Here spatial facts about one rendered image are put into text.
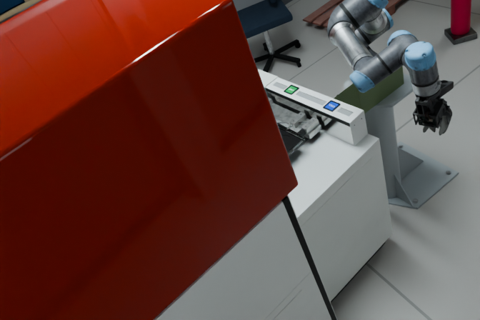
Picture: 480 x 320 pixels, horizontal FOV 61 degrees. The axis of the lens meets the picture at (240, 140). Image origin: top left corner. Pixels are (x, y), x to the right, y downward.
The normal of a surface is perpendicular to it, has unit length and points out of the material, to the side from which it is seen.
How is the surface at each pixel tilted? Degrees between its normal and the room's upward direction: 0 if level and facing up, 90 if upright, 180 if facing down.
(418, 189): 0
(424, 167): 0
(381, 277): 0
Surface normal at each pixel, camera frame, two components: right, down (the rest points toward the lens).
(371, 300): -0.32, -0.70
